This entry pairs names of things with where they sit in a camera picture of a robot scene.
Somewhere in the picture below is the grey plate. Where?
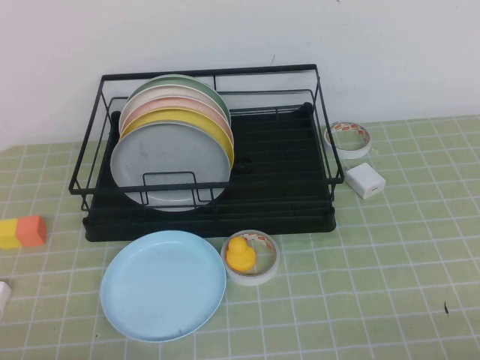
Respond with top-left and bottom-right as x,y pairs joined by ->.
109,120 -> 232,214

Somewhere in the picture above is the black plastic drip tray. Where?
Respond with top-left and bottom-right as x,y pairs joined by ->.
82,101 -> 338,243

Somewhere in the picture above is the yellow rubber duck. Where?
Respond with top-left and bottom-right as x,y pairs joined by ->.
225,238 -> 257,272

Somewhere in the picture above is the green plate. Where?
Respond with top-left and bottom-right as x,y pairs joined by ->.
127,73 -> 232,125

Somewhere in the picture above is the white tape roll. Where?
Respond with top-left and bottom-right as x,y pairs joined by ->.
220,229 -> 281,288
324,119 -> 373,161

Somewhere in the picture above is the pink plate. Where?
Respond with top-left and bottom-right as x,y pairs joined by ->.
118,96 -> 233,140

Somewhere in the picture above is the yellow plate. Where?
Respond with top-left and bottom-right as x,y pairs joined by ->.
119,107 -> 236,166

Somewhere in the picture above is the white power adapter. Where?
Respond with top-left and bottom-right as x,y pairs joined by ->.
343,162 -> 387,200

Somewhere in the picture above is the light blue plate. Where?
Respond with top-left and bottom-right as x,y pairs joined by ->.
99,230 -> 228,333

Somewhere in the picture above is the yellow block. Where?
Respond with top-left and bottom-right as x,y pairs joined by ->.
0,218 -> 23,251

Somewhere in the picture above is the small white object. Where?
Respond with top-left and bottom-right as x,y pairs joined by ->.
0,280 -> 12,316

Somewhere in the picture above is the orange block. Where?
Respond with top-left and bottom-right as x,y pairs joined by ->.
15,214 -> 48,248

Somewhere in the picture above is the cream plate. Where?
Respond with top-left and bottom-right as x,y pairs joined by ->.
120,85 -> 232,132

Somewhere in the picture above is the black wire dish rack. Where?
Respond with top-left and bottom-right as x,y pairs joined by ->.
68,63 -> 345,228

